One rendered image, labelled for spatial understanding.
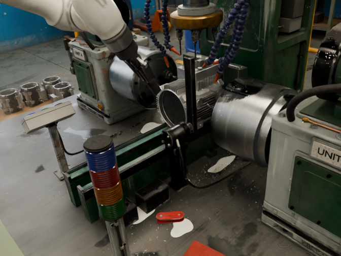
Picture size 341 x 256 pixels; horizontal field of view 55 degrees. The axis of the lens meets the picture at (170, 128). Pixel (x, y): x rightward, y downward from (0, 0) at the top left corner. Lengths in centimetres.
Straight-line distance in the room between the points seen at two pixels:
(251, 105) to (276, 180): 22
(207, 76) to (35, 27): 581
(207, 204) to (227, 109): 32
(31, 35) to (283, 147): 624
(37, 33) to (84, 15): 589
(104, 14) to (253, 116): 50
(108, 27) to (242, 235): 71
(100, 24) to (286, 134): 58
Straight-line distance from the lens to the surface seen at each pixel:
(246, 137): 95
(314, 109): 87
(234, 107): 97
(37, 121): 119
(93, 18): 97
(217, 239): 100
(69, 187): 113
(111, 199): 72
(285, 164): 89
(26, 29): 678
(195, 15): 112
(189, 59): 98
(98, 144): 66
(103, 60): 149
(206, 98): 119
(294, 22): 137
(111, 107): 157
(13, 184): 138
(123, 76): 137
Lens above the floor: 156
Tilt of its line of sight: 30 degrees down
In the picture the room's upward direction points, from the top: 5 degrees counter-clockwise
